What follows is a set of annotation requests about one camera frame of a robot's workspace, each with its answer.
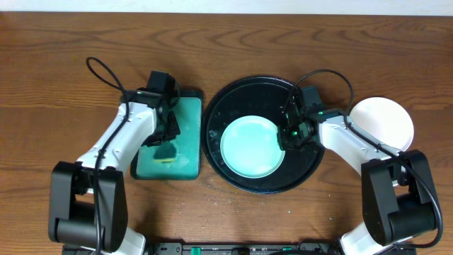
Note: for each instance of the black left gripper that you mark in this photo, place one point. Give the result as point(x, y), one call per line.
point(167, 132)

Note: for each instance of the green yellow scrub sponge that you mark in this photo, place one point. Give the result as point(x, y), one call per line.
point(165, 153)

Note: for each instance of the black rectangular soapy water tray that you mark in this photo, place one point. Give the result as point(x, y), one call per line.
point(186, 167)

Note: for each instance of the mint green plate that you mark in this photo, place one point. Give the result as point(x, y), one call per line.
point(249, 147)

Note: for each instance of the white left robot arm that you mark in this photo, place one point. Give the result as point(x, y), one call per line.
point(88, 207)

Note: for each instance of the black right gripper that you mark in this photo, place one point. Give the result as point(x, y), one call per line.
point(287, 136)

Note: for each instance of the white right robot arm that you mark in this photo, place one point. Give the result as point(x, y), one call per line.
point(400, 208)

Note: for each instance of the white pink plate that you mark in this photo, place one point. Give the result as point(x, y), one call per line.
point(386, 120)

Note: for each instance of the round black serving tray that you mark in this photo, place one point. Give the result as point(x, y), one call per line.
point(262, 96)

